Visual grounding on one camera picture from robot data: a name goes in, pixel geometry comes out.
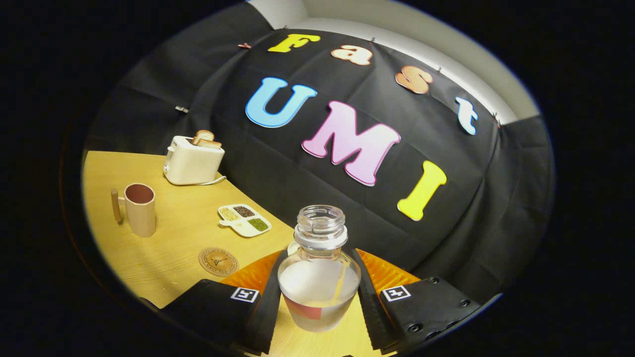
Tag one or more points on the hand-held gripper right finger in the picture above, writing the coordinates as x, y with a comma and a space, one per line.
369, 307

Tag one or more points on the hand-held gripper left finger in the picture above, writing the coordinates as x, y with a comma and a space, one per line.
265, 307

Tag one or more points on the clear glass juice bottle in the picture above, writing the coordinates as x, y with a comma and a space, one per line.
317, 287

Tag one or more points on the round wooden coaster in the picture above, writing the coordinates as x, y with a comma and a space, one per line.
218, 261

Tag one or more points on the white divided tray with grains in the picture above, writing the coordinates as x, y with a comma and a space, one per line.
244, 219

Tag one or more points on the wooden table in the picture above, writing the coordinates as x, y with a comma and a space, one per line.
173, 238

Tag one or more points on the black backdrop cloth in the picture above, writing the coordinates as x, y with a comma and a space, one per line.
471, 223

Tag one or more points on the cream toaster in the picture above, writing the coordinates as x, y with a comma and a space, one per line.
191, 166

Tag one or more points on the toast slice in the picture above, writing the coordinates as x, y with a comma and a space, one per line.
208, 144
204, 135

